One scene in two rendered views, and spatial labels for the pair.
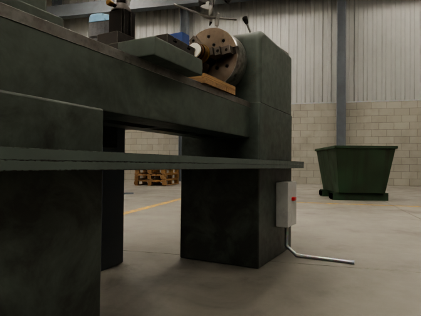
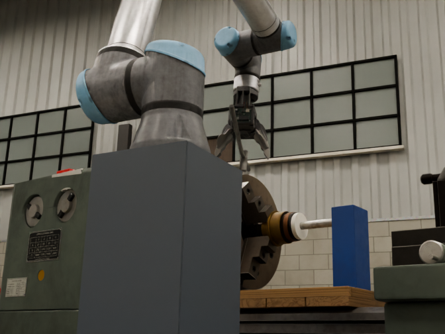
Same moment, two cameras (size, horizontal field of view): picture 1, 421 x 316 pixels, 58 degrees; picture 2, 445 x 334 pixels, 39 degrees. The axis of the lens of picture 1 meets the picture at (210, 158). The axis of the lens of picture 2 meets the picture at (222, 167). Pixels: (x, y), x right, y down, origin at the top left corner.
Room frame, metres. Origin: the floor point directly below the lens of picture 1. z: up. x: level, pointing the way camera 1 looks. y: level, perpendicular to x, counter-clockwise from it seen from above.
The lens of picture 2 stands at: (1.73, 1.66, 0.78)
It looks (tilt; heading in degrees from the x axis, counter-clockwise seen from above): 16 degrees up; 280
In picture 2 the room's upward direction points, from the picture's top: 2 degrees clockwise
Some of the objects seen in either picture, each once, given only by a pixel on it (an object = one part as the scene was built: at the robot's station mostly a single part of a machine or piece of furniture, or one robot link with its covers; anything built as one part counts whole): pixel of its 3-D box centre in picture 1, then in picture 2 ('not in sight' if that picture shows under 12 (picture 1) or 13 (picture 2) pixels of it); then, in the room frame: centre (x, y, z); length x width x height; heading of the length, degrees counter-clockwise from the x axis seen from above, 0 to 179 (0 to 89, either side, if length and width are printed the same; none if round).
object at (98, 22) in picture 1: (101, 27); (171, 79); (2.02, 0.59, 1.27); 0.13 x 0.12 x 0.14; 161
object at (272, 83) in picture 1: (240, 80); (126, 249); (2.34, -0.18, 1.06); 0.59 x 0.48 x 0.39; 152
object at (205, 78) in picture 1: (186, 88); (325, 303); (1.74, 0.11, 0.89); 0.36 x 0.30 x 0.04; 62
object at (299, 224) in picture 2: (188, 46); (319, 224); (1.75, 0.11, 1.08); 0.13 x 0.07 x 0.07; 152
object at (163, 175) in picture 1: (157, 176); not in sight; (10.02, 1.39, 0.22); 1.25 x 0.86 x 0.44; 168
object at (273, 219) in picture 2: (200, 52); (282, 228); (1.84, 0.06, 1.08); 0.09 x 0.09 x 0.09; 62
